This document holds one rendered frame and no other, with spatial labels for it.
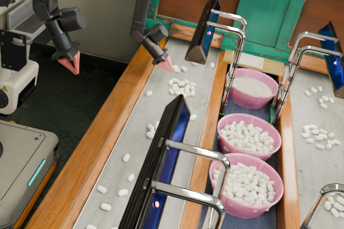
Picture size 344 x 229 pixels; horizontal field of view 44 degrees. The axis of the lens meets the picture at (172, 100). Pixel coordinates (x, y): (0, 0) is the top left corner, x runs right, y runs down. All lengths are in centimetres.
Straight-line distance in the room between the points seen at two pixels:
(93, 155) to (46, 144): 82
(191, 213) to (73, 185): 38
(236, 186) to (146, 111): 52
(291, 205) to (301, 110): 69
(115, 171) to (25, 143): 91
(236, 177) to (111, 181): 45
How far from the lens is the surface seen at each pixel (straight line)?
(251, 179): 160
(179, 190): 91
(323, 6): 233
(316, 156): 183
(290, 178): 162
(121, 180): 145
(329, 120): 210
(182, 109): 120
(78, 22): 138
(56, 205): 133
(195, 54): 156
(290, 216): 148
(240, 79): 219
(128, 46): 335
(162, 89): 195
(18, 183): 209
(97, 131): 160
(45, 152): 226
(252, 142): 176
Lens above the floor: 176
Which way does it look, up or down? 33 degrees down
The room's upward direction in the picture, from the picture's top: 12 degrees clockwise
